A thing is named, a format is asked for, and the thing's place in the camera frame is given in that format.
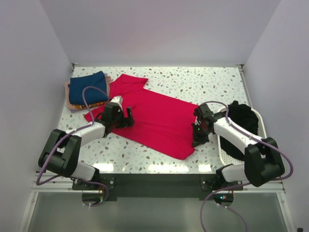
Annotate red t shirt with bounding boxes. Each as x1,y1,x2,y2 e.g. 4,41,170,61
80,74,197,160

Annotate black t shirt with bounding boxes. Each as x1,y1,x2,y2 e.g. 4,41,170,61
220,101,259,161

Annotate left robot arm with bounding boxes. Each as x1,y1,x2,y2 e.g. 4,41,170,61
36,102,135,189

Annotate folded blue t shirt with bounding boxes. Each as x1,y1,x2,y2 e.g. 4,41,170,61
68,71,109,104

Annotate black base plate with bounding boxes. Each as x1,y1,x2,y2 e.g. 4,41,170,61
72,174,241,201

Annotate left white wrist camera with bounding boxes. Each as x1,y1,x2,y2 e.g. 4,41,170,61
110,96,123,106

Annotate folded pink t shirt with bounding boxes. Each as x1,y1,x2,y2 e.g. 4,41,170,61
64,75,112,106

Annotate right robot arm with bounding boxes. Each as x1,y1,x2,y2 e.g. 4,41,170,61
192,103,285,190

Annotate white perforated tray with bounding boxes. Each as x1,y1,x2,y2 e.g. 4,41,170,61
217,108,267,166

